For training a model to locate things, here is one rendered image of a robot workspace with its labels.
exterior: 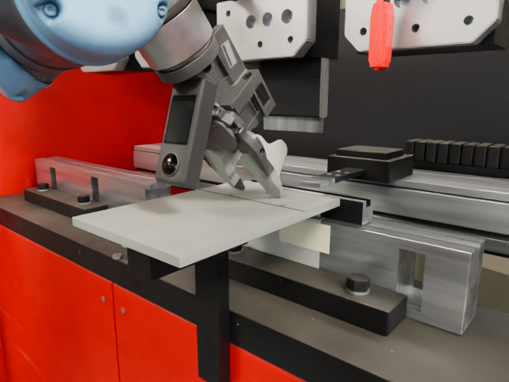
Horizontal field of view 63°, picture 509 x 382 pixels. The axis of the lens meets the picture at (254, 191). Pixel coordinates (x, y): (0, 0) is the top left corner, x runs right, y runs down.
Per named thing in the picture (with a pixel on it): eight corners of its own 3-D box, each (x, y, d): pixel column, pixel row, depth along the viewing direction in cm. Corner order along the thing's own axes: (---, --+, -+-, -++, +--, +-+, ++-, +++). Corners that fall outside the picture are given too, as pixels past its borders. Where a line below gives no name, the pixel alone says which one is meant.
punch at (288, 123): (259, 129, 61) (260, 61, 59) (268, 129, 62) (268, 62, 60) (318, 133, 54) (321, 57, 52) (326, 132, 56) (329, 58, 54)
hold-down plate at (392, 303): (198, 266, 63) (197, 247, 63) (222, 256, 68) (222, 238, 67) (387, 338, 45) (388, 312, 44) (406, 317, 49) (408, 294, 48)
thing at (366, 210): (242, 200, 65) (242, 181, 64) (254, 196, 67) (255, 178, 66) (361, 225, 52) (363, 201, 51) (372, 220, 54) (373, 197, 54)
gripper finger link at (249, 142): (283, 167, 49) (236, 111, 44) (276, 176, 48) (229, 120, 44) (257, 169, 52) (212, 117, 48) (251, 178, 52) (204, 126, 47)
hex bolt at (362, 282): (341, 290, 49) (341, 277, 49) (352, 282, 51) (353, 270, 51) (363, 297, 47) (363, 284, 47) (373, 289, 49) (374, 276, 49)
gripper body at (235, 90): (279, 108, 50) (235, 19, 43) (244, 161, 47) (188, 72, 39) (233, 108, 55) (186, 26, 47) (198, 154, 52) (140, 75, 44)
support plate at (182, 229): (72, 225, 45) (71, 217, 45) (236, 186, 65) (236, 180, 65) (179, 268, 34) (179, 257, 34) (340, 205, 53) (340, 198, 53)
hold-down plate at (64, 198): (24, 200, 104) (23, 189, 103) (46, 196, 108) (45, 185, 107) (85, 223, 85) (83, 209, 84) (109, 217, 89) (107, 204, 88)
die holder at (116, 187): (38, 193, 111) (34, 158, 109) (60, 189, 116) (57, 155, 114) (151, 232, 80) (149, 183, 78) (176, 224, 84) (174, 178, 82)
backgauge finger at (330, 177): (276, 189, 66) (277, 157, 65) (354, 167, 85) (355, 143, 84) (345, 200, 58) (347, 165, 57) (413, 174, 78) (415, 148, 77)
